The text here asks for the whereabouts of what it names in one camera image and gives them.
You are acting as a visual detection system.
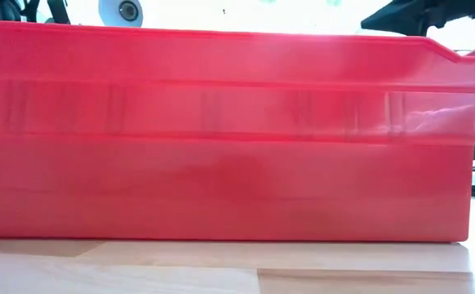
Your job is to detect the red plastic bin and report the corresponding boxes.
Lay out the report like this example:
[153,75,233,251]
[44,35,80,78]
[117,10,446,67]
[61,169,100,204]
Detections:
[0,19,475,244]

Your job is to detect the red desk lamp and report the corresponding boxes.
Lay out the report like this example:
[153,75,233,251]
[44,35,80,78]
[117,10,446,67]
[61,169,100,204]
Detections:
[97,0,144,29]

